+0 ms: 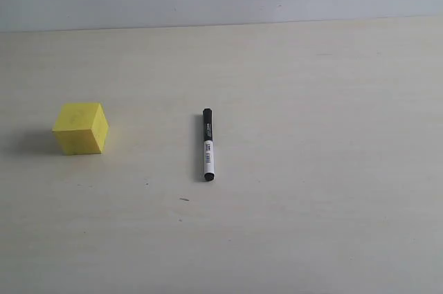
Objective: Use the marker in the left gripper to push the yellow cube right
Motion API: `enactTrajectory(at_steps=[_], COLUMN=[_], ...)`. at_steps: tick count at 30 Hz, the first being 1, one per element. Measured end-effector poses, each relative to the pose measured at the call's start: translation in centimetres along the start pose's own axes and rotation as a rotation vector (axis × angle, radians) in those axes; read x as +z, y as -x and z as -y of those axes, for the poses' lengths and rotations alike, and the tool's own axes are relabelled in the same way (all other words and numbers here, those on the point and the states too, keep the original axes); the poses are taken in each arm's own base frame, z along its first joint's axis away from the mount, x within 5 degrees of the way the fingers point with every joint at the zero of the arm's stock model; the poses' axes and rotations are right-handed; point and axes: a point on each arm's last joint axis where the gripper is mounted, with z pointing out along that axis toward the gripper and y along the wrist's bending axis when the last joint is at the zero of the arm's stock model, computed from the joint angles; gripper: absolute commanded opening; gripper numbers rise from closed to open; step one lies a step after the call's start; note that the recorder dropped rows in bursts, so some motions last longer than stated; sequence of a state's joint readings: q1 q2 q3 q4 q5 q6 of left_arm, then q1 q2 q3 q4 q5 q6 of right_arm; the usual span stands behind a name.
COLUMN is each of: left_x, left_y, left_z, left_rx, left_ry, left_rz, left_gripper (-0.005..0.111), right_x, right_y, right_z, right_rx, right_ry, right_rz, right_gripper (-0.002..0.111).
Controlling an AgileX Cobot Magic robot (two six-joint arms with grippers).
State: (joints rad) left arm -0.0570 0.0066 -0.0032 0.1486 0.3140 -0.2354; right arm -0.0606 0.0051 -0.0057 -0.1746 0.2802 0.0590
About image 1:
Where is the yellow foam cube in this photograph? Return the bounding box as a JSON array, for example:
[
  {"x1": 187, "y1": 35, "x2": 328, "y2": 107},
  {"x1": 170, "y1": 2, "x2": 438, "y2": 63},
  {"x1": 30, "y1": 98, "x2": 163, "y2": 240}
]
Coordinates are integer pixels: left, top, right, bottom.
[{"x1": 52, "y1": 102, "x2": 109, "y2": 155}]

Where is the black and white marker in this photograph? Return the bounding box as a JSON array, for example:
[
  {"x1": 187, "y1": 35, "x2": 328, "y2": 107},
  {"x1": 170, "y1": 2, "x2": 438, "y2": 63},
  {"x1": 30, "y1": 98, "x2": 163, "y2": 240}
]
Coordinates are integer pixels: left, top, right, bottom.
[{"x1": 202, "y1": 108, "x2": 215, "y2": 181}]

